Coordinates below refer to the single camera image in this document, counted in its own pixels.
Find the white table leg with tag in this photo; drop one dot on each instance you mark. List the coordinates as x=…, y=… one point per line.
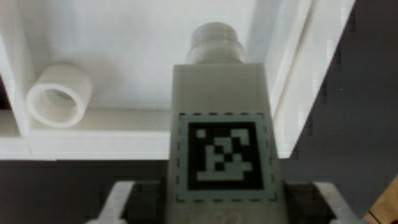
x=224, y=188

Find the white square table top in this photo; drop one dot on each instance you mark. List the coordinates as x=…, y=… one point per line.
x=123, y=39

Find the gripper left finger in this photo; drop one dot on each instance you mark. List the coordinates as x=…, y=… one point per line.
x=132, y=206

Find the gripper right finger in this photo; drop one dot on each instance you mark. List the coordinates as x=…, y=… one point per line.
x=317, y=204

